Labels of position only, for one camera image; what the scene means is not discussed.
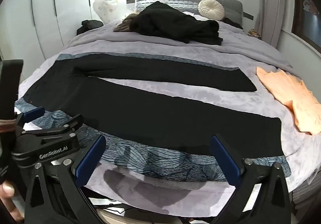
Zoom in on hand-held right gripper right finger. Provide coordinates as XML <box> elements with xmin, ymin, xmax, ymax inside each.
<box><xmin>210</xmin><ymin>134</ymin><xmax>292</xmax><ymax>224</ymax></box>

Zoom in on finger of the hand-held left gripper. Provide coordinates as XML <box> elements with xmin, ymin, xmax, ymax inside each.
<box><xmin>15</xmin><ymin>114</ymin><xmax>84</xmax><ymax>146</ymax></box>
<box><xmin>14</xmin><ymin>107</ymin><xmax>45</xmax><ymax>134</ymax></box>

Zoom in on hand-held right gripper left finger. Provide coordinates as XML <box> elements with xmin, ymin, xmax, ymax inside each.
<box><xmin>24</xmin><ymin>134</ymin><xmax>107</xmax><ymax>224</ymax></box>

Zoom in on black pants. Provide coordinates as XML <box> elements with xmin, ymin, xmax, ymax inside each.
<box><xmin>24</xmin><ymin>54</ymin><xmax>282</xmax><ymax>158</ymax></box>

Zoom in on person's left hand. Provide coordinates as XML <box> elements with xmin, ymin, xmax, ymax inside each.
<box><xmin>0</xmin><ymin>181</ymin><xmax>25</xmax><ymax>222</ymax></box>

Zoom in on blue-grey patterned sheet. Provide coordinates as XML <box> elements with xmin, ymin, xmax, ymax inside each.
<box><xmin>14</xmin><ymin>52</ymin><xmax>293</xmax><ymax>182</ymax></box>

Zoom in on grey mattress side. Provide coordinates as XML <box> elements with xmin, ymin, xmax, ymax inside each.
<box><xmin>291</xmin><ymin>164</ymin><xmax>321</xmax><ymax>224</ymax></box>

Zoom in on lavender plush blanket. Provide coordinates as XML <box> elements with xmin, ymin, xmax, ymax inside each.
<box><xmin>15</xmin><ymin>13</ymin><xmax>321</xmax><ymax>204</ymax></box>

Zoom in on orange cloth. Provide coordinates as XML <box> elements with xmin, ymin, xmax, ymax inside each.
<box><xmin>256</xmin><ymin>66</ymin><xmax>321</xmax><ymax>135</ymax></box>

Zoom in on small black clothes pile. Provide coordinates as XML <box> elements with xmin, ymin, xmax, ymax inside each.
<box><xmin>76</xmin><ymin>20</ymin><xmax>104</xmax><ymax>36</ymax></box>

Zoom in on white wardrobe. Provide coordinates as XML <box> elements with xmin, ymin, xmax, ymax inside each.
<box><xmin>0</xmin><ymin>0</ymin><xmax>101</xmax><ymax>69</ymax></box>

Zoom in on brown furry cloth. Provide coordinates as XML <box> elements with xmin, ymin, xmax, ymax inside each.
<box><xmin>113</xmin><ymin>13</ymin><xmax>141</xmax><ymax>32</ymax></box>

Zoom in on yellow bedside clutter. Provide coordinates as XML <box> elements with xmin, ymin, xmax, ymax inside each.
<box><xmin>247</xmin><ymin>29</ymin><xmax>263</xmax><ymax>38</ymax></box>

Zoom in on black coat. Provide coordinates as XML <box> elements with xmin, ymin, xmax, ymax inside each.
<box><xmin>129</xmin><ymin>1</ymin><xmax>223</xmax><ymax>46</ymax></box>

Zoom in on round cream pillow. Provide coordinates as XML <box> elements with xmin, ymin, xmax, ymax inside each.
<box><xmin>198</xmin><ymin>0</ymin><xmax>225</xmax><ymax>21</ymax></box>

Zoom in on light curtain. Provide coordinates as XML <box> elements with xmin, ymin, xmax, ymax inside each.
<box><xmin>258</xmin><ymin>0</ymin><xmax>295</xmax><ymax>44</ymax></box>

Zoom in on window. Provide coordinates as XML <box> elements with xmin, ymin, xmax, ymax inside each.
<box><xmin>292</xmin><ymin>0</ymin><xmax>321</xmax><ymax>54</ymax></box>

